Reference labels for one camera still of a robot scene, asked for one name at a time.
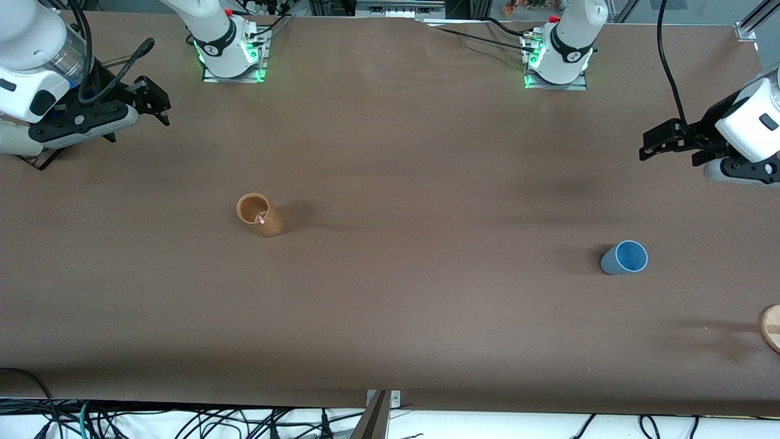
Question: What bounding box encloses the blue plastic cup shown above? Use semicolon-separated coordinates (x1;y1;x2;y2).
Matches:
600;240;649;276

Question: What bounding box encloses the white cup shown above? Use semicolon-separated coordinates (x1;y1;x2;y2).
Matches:
0;121;44;157

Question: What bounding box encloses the brown wooden cup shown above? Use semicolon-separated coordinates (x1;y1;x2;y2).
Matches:
236;193;284;238

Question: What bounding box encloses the aluminium corner profile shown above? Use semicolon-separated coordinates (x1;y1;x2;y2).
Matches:
734;0;780;43

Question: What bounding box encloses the round wooden disc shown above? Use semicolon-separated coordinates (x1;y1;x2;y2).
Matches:
759;304;780;355

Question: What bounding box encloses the grey metal equipment box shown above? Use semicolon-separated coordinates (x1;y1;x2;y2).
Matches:
355;0;447;19

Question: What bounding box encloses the black wire rack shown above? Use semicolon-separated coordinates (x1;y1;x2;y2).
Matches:
15;145;65;171

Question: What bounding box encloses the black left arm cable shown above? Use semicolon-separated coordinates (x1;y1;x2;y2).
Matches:
656;0;689;126

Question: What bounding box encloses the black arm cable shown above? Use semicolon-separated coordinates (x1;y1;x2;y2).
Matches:
66;0;155;105
656;0;689;126

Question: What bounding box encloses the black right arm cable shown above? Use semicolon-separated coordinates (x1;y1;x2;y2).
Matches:
66;0;155;105

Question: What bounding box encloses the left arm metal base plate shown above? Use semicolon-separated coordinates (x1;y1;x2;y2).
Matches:
521;29;589;91

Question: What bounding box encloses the black right base cable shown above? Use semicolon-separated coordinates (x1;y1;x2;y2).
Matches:
244;11;294;42

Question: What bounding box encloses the black base cable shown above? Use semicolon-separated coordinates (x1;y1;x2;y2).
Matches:
244;11;294;42
420;17;540;51

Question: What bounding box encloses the black left base cable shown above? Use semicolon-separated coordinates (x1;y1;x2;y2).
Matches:
420;17;540;51

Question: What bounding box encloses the thick black floor cable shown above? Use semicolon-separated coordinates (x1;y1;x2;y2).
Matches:
0;367;62;439

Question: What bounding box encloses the metal table edge bracket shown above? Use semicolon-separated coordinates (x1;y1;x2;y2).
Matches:
350;389;402;439

